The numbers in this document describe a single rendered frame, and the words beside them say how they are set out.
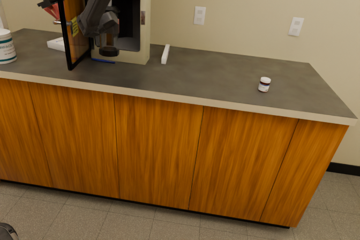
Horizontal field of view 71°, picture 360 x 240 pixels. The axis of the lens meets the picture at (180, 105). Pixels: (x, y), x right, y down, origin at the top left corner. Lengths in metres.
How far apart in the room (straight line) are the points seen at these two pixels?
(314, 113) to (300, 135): 0.15
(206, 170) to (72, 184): 0.88
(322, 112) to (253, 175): 0.50
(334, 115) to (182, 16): 1.09
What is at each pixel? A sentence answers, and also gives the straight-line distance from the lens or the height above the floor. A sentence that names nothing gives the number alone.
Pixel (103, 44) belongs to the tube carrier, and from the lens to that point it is 1.35.
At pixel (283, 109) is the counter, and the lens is 1.23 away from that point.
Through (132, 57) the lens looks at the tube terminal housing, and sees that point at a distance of 1.48.
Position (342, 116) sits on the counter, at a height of 0.94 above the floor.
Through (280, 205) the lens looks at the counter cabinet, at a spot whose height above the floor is 0.28.
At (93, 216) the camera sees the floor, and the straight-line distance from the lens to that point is 1.87.
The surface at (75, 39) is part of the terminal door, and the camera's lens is 1.33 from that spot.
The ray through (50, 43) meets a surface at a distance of 1.76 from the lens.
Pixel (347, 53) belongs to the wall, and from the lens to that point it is 2.05.
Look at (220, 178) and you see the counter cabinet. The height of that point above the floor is 0.42.
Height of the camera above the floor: 1.50
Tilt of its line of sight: 31 degrees down
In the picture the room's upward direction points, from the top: 6 degrees clockwise
